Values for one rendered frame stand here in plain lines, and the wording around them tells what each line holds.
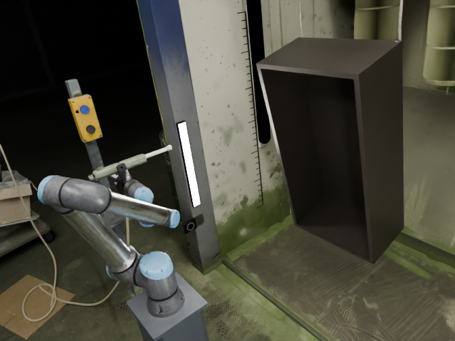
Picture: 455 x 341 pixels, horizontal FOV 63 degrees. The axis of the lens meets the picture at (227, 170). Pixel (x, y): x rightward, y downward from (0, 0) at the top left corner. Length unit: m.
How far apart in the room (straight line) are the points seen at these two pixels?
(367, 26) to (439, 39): 0.52
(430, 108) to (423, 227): 0.92
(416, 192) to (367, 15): 1.37
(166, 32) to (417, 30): 1.91
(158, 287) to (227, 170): 1.20
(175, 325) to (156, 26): 1.58
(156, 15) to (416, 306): 2.39
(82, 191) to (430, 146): 2.54
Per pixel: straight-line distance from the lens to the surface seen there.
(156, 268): 1.79
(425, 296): 2.89
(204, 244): 2.88
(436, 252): 3.13
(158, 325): 1.92
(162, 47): 2.30
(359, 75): 1.66
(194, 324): 2.00
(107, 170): 2.14
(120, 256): 1.83
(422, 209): 3.15
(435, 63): 2.85
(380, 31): 3.07
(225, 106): 2.59
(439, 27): 2.82
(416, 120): 3.30
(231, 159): 2.74
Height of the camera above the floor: 2.04
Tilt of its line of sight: 27 degrees down
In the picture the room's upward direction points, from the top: 8 degrees counter-clockwise
